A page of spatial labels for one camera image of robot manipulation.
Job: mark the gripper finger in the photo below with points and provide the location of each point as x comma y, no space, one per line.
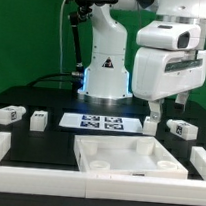
156,109
182,98

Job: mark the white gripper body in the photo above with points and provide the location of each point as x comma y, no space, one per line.
158,74

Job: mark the white square table top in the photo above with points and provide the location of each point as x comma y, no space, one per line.
126,155

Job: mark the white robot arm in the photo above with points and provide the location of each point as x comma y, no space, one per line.
106,78

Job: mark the white sheet with tags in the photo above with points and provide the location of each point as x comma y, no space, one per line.
73,120

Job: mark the white U-shaped fence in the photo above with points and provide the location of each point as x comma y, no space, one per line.
76,184

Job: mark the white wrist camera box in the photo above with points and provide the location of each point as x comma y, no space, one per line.
169,36

